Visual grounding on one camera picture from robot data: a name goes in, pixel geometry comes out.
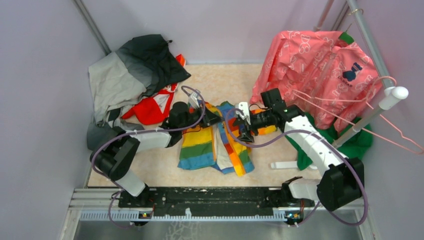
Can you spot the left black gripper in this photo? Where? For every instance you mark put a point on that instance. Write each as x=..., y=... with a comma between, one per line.
x=210, y=118

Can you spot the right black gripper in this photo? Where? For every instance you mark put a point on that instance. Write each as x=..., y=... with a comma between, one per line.
x=246, y=135

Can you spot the rainbow striped jacket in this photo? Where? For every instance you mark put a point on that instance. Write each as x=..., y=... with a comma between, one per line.
x=214, y=147

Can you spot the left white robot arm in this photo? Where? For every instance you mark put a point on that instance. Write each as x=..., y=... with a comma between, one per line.
x=114, y=155

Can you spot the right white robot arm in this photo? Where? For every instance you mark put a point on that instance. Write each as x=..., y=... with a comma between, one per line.
x=342, y=178

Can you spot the grey black jacket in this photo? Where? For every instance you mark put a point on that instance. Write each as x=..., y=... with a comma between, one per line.
x=113, y=88

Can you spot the pink patterned jacket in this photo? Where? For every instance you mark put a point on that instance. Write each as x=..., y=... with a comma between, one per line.
x=282, y=67

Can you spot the red white garment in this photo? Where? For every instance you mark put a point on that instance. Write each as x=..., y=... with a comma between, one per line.
x=154, y=106

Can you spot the green garment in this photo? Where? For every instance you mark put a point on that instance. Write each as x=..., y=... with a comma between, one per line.
x=331, y=142

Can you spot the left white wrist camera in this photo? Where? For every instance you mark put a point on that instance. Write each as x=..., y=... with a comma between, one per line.
x=195, y=99

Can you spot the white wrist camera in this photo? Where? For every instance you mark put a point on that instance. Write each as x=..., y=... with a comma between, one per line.
x=243, y=111
x=195, y=99

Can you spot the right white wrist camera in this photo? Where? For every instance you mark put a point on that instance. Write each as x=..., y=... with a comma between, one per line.
x=243, y=111

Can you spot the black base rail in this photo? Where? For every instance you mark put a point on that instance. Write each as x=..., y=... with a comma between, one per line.
x=212, y=201

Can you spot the pink wire hanger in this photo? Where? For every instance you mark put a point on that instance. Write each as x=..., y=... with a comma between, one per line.
x=392, y=96

